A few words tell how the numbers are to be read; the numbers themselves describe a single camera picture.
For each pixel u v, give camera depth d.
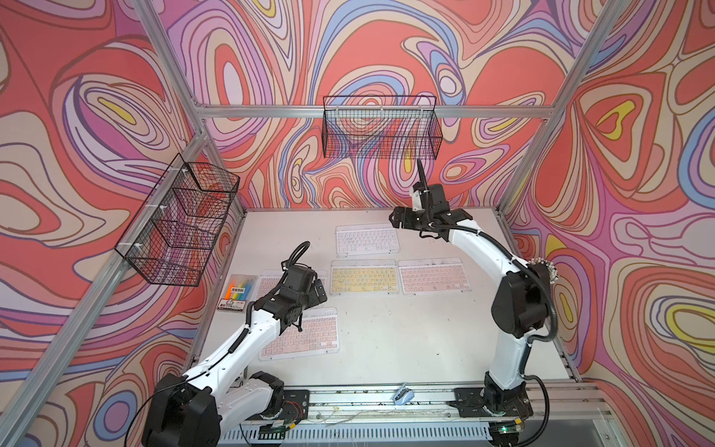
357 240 1.08
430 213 0.68
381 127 0.96
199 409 0.38
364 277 0.98
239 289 0.93
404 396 0.73
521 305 0.49
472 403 0.73
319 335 0.86
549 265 0.82
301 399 0.75
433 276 0.98
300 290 0.63
